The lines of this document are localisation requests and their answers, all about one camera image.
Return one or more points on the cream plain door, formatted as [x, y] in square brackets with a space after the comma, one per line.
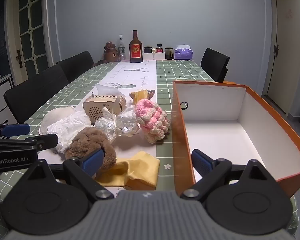
[285, 55]

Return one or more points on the white cabinet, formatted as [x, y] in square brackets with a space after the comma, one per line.
[0, 100]

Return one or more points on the yellow cloth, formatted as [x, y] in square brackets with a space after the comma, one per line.
[140, 170]

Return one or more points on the glass panel door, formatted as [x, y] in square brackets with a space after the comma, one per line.
[30, 25]

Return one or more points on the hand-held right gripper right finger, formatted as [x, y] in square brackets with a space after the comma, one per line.
[202, 162]

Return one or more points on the orange cardboard box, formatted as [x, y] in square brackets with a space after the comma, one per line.
[240, 130]

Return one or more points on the purple tissue pack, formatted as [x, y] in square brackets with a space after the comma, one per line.
[183, 53]

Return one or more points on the brown bear figure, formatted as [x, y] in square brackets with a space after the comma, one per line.
[111, 54]

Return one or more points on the white flat box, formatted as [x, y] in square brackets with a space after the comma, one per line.
[150, 56]

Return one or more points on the small black jar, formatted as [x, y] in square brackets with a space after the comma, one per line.
[147, 49]

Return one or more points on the wooden radio model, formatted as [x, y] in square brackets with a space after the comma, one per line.
[102, 105]

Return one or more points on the clear water bottle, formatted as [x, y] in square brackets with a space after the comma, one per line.
[121, 48]

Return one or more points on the white cloth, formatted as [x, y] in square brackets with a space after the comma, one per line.
[70, 127]

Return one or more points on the clear plastic bag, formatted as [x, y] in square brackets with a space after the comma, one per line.
[107, 88]

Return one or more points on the pink white crochet toy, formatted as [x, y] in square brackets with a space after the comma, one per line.
[152, 120]

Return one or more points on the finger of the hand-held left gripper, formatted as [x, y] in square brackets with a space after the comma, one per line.
[15, 130]
[43, 142]

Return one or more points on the small white cup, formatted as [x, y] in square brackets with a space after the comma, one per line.
[153, 51]

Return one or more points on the crumpled silver plastic bag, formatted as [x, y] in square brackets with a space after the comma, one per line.
[125, 125]

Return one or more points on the small red label bottle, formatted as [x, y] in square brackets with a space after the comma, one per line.
[159, 48]

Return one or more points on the dark glass jar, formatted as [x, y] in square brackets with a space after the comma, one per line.
[169, 54]

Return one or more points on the brown plush toy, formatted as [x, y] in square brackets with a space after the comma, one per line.
[90, 140]

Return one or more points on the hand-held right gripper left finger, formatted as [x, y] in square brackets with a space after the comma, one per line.
[92, 160]

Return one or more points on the yellow snack packet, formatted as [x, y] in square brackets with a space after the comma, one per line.
[140, 95]

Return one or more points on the brown glass bottle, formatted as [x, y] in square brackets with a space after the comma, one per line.
[136, 52]

